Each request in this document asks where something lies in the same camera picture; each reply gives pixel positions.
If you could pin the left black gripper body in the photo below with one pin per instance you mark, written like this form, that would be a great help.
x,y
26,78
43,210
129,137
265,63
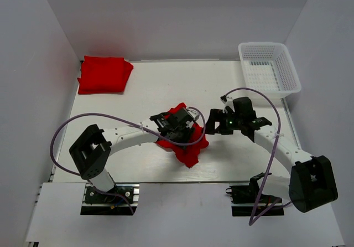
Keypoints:
x,y
183,135

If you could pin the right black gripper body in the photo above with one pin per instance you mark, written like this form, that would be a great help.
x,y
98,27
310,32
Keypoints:
x,y
237,119

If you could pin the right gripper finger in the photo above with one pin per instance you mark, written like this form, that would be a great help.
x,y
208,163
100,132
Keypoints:
x,y
226,127
214,122

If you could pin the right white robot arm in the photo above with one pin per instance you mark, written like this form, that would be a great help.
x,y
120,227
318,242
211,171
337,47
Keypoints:
x,y
311,183

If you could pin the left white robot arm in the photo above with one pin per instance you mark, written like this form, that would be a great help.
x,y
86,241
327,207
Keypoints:
x,y
93,147

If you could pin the folded red t-shirt stack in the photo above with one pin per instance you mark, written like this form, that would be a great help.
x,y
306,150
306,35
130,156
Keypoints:
x,y
104,75

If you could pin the white plastic basket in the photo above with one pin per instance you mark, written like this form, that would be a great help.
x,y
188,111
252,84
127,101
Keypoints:
x,y
268,68

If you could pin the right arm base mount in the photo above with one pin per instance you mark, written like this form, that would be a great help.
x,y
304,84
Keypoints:
x,y
243,197

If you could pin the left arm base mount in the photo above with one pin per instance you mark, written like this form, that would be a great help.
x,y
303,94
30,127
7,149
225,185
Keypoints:
x,y
123,202

